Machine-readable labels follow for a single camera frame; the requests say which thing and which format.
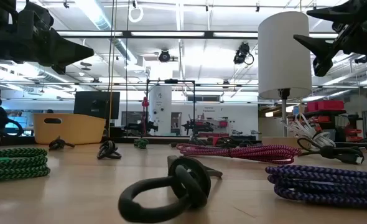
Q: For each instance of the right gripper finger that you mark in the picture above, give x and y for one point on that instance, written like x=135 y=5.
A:
x=342 y=12
x=323 y=51

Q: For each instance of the black ceiling fixture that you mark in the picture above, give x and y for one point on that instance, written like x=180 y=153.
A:
x=362 y=59

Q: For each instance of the white shade table lamp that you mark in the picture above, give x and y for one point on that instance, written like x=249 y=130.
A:
x=284 y=56

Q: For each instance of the black monitor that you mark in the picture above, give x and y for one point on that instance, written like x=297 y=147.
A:
x=96 y=104

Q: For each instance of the red storage bin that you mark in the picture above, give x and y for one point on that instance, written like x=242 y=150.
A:
x=325 y=105

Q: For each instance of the yellow plastic bin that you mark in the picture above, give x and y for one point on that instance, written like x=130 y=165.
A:
x=77 y=130

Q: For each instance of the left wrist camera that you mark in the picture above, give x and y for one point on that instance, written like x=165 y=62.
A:
x=35 y=17

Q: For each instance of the black aluminium rig frame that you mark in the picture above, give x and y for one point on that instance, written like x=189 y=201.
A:
x=127 y=34

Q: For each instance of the black hanging camera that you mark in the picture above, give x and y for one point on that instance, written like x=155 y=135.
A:
x=242 y=53
x=164 y=56

